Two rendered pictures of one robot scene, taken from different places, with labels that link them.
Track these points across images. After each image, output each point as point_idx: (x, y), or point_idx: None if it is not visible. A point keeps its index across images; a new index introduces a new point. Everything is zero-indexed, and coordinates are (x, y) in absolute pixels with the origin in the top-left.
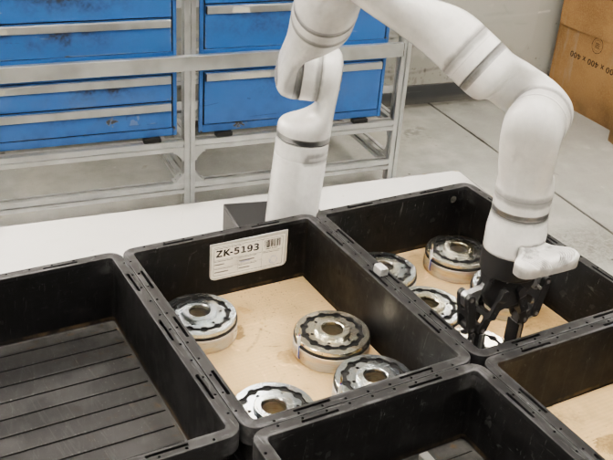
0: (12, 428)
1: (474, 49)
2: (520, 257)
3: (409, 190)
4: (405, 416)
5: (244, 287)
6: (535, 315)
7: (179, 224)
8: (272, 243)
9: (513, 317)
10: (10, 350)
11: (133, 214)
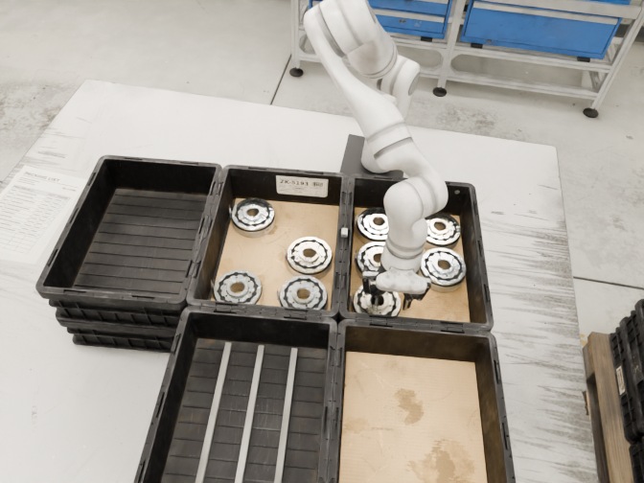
0: (133, 241)
1: (379, 140)
2: (381, 274)
3: (503, 151)
4: (282, 329)
5: (299, 201)
6: (418, 300)
7: (337, 130)
8: (317, 184)
9: None
10: (164, 195)
11: (318, 115)
